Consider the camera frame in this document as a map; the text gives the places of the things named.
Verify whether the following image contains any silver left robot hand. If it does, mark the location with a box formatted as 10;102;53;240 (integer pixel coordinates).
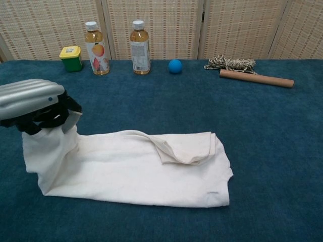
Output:
0;79;83;136

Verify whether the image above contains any white T-shirt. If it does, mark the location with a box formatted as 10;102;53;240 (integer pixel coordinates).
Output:
22;125;234;208

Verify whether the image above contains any green jar with yellow lid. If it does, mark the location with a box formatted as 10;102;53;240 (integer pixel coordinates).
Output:
59;45;84;73

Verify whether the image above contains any tea bottle with fruit label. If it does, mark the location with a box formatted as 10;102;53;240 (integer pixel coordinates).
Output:
84;21;111;76

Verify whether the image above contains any tea bottle with text label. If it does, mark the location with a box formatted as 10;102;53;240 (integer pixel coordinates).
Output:
130;20;152;75

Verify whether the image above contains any blue table cloth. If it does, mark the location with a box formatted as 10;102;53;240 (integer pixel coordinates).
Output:
0;58;323;242

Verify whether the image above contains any blue ball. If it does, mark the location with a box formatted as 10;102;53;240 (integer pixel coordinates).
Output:
168;59;183;75

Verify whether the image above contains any woven bamboo folding screen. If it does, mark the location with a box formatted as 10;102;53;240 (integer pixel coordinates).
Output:
0;0;323;64

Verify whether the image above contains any brown cardboard tube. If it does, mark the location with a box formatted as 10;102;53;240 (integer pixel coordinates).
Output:
219;69;295;89

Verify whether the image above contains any beige rope bundle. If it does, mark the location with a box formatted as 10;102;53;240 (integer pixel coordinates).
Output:
203;54;259;76

